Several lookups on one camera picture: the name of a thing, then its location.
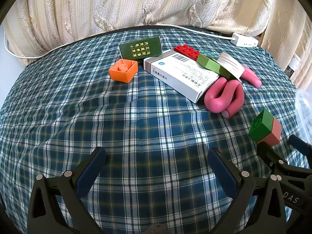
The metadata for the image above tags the white power cable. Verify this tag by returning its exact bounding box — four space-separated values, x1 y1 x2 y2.
4 24 234 59

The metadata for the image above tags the white medicine box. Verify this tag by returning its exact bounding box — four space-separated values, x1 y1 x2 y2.
143 49 220 103

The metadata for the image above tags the green brick with blue studs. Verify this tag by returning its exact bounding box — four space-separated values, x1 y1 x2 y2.
196 54 234 78
199 49 221 60

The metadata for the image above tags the white cup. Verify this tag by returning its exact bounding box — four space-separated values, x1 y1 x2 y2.
216 52 245 82

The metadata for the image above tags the green and pink block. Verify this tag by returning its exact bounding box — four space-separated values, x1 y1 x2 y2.
248 109 282 145

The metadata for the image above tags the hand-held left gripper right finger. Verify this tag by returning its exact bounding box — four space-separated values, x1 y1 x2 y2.
207 147 287 234

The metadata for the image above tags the blue plaid blanket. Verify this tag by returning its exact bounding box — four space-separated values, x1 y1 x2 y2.
0 26 312 234

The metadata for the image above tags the pink bent foam roller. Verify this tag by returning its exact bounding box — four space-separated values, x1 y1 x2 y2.
204 77 245 120

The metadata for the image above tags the white tower heater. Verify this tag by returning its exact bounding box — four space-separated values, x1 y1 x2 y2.
284 52 303 77

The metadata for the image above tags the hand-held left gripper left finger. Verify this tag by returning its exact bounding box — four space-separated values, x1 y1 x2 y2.
27 147 107 234

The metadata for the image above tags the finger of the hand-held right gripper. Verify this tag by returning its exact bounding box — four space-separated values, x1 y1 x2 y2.
257 141 288 174
288 135 312 169

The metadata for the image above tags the white power strip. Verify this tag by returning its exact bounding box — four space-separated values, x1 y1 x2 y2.
231 32 259 48

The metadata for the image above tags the red toy brick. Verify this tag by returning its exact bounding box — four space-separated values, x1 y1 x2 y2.
174 44 201 61

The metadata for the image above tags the dark green printed box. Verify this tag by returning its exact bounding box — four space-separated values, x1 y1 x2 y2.
119 36 163 61

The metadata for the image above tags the orange toy block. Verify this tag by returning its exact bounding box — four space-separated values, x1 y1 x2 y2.
109 59 138 83

